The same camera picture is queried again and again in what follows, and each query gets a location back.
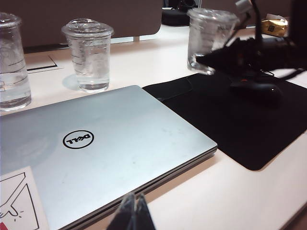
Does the tall clear cup round logo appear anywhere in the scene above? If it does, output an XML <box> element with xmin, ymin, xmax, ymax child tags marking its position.
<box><xmin>0</xmin><ymin>11</ymin><xmax>32</xmax><ymax>113</ymax></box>

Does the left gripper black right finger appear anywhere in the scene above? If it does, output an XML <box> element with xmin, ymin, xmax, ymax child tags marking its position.
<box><xmin>134</xmin><ymin>193</ymin><xmax>157</xmax><ymax>230</ymax></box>

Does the grey desk cable flap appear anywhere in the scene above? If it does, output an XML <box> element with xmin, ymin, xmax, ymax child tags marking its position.
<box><xmin>25</xmin><ymin>55</ymin><xmax>59</xmax><ymax>72</ymax></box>

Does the silver Dell laptop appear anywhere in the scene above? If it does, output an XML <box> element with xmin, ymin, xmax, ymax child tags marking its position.
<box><xmin>0</xmin><ymin>85</ymin><xmax>218</xmax><ymax>230</ymax></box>

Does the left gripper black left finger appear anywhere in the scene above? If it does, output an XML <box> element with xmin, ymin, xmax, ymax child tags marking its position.
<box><xmin>111</xmin><ymin>193</ymin><xmax>137</xmax><ymax>230</ymax></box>

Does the black mouse pad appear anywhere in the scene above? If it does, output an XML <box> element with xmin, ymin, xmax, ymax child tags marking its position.
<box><xmin>142</xmin><ymin>71</ymin><xmax>307</xmax><ymax>172</ymax></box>

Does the white red laptop sticker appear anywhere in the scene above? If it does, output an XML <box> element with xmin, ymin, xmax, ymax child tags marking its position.
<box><xmin>0</xmin><ymin>165</ymin><xmax>50</xmax><ymax>230</ymax></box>

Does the yellow snack package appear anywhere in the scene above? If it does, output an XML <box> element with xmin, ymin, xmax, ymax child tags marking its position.
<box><xmin>260</xmin><ymin>13</ymin><xmax>289</xmax><ymax>37</ymax></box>

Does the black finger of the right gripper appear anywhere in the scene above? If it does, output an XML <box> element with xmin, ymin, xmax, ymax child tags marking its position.
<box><xmin>196</xmin><ymin>43</ymin><xmax>243</xmax><ymax>73</ymax></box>

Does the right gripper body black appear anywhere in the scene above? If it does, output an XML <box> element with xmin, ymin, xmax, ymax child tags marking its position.
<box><xmin>234</xmin><ymin>37</ymin><xmax>300</xmax><ymax>72</ymax></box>

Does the small clear plastic lidded cup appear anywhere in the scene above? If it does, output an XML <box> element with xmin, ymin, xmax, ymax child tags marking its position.
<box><xmin>186</xmin><ymin>8</ymin><xmax>240</xmax><ymax>76</ymax></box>

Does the thick black gripper cable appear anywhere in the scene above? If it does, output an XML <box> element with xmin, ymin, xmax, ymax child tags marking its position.
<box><xmin>249</xmin><ymin>0</ymin><xmax>263</xmax><ymax>46</ymax></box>

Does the wide brown desk divider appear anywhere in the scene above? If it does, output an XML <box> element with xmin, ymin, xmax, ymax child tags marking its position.
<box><xmin>0</xmin><ymin>0</ymin><xmax>162</xmax><ymax>47</ymax></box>

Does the clear cup white paper label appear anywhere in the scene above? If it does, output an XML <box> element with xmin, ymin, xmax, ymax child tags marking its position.
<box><xmin>61</xmin><ymin>19</ymin><xmax>115</xmax><ymax>94</ymax></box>

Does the black oval pouch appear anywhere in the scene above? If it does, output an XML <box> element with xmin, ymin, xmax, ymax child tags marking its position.
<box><xmin>161</xmin><ymin>7</ymin><xmax>192</xmax><ymax>26</ymax></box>

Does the black computer mouse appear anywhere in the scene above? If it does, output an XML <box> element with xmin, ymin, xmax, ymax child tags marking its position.
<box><xmin>229</xmin><ymin>80</ymin><xmax>284</xmax><ymax>103</ymax></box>

